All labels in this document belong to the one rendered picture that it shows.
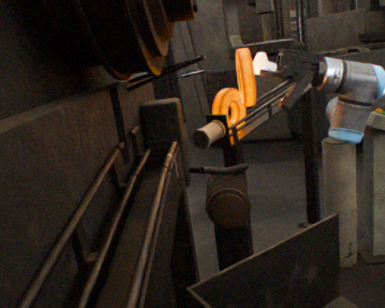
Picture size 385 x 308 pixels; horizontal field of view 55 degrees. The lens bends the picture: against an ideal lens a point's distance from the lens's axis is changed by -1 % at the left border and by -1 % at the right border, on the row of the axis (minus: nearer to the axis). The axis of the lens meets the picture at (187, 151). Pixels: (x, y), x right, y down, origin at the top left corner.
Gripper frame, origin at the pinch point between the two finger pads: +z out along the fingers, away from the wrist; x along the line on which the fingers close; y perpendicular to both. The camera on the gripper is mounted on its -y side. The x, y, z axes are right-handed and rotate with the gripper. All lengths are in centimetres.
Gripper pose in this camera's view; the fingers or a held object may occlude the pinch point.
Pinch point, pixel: (245, 70)
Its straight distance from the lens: 104.3
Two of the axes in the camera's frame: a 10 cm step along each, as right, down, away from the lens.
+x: -0.6, 2.7, -9.6
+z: -9.9, -1.5, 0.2
